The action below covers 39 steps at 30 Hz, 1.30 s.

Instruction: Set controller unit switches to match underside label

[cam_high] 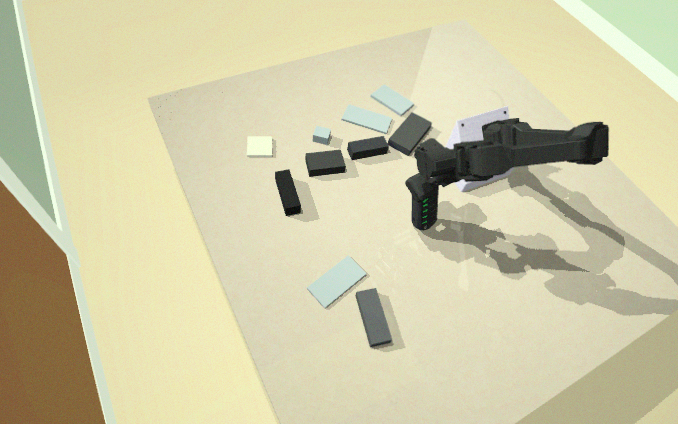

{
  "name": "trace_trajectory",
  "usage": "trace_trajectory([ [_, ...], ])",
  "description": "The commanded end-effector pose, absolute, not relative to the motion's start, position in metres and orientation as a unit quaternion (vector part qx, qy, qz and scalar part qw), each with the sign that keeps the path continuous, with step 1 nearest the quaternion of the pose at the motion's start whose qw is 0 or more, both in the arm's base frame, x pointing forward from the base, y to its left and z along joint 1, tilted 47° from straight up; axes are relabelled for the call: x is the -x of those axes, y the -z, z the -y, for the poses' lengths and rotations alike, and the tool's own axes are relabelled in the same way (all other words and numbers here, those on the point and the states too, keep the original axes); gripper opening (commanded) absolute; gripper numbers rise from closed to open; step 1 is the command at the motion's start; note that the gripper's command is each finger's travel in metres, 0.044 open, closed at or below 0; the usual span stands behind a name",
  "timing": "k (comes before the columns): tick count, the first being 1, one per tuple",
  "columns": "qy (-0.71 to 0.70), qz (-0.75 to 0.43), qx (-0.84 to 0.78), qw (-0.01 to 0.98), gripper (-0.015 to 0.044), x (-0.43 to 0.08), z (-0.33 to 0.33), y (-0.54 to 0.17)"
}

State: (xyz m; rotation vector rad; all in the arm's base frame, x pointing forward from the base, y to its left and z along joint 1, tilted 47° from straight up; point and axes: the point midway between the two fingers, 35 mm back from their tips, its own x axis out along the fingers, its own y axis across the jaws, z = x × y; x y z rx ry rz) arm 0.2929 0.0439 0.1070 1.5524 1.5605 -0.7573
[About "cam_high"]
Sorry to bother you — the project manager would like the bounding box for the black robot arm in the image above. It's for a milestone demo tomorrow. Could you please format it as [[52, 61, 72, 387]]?
[[414, 118, 609, 182]]

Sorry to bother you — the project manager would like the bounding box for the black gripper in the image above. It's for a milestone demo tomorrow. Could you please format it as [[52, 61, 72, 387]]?
[[405, 172, 461, 203]]

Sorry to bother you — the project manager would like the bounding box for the dark grey controller unit with green rocker switches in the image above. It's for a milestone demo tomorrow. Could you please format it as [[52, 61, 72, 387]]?
[[412, 186, 439, 230]]

